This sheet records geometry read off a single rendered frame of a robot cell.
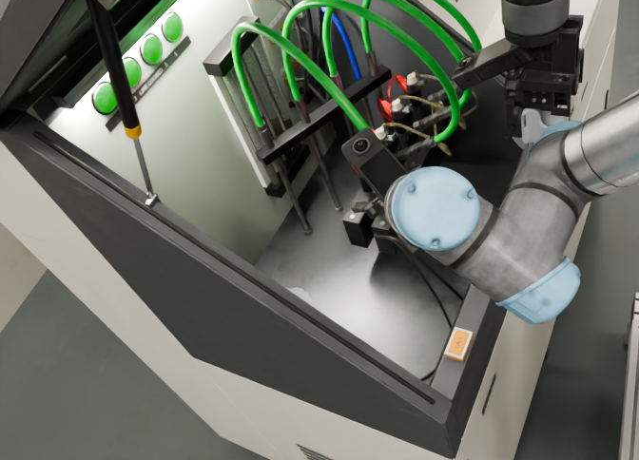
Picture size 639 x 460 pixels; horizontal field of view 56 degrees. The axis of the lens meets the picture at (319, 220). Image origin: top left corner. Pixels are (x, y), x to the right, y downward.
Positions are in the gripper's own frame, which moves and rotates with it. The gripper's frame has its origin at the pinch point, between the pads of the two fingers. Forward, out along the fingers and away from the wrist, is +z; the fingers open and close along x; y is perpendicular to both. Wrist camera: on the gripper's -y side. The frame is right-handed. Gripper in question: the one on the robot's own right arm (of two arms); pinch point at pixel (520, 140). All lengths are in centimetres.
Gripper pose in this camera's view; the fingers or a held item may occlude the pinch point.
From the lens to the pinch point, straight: 92.9
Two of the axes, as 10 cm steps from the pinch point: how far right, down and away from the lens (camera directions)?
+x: 4.4, -7.5, 4.9
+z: 2.7, 6.3, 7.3
